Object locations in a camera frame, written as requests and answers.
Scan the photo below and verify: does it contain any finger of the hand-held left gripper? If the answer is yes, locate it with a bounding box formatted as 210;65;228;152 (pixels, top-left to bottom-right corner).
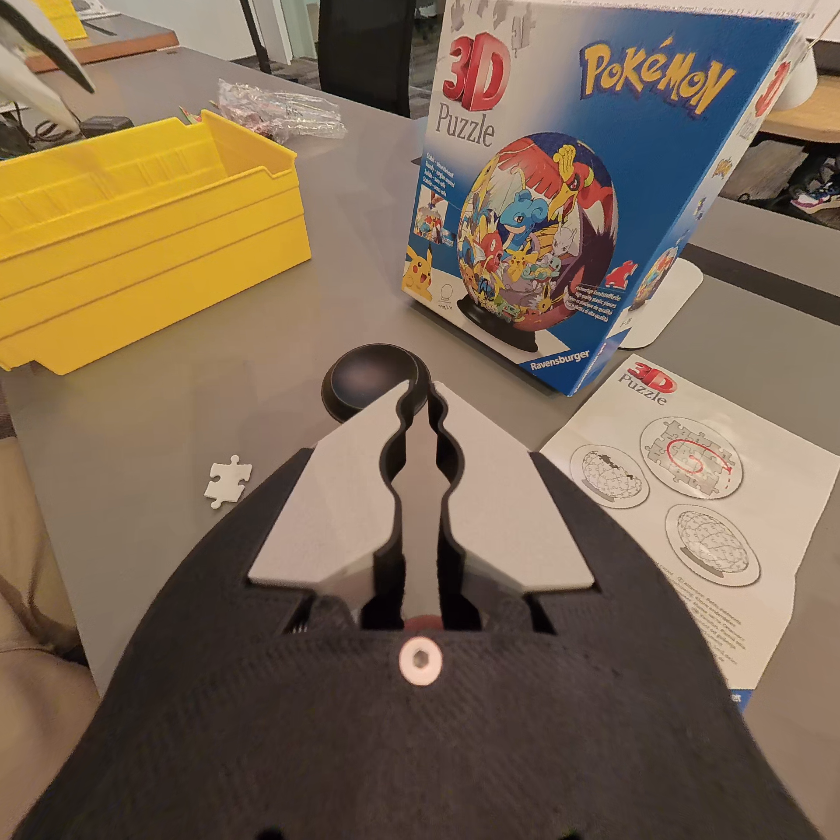
0;0;97;132

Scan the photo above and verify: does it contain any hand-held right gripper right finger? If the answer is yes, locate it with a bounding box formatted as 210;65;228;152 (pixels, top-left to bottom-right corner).
427;381;598;626

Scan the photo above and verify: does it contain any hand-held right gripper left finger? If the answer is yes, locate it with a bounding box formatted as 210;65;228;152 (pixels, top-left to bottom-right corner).
246;379;412;623

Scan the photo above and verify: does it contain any yellow plastic bin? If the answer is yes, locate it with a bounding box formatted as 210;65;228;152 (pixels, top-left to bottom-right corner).
0;108;312;376

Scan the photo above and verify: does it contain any white puzzle piece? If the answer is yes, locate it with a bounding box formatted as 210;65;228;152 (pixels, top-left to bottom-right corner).
203;456;253;509

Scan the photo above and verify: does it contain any black round ball stand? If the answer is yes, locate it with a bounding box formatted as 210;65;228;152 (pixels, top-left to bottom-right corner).
320;346;435;424

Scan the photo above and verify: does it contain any blue puzzle box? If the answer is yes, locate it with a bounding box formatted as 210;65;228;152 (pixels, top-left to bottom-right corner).
402;0;818;398

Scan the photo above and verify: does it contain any yellow paper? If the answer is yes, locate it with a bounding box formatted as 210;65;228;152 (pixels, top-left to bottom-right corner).
41;0;89;42

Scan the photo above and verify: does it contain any wooden desk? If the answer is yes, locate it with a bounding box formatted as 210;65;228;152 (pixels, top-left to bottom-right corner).
20;0;175;74

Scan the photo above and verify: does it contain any clear plastic bag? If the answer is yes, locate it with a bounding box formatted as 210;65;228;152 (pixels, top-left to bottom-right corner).
217;79;347;145

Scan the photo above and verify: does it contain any white instruction sheet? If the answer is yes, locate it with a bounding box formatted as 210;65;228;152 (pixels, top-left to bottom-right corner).
538;354;840;715

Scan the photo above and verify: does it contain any white flat monitor base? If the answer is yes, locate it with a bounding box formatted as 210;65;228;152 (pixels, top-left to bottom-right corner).
617;256;704;350

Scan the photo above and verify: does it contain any black office chair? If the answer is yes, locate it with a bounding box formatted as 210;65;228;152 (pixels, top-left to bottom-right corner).
318;0;454;119

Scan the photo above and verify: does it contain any wooden side table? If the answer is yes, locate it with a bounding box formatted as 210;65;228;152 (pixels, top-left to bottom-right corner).
761;98;840;143

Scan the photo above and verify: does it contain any white rounded object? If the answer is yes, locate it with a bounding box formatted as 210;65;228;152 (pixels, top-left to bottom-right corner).
784;49;819;110

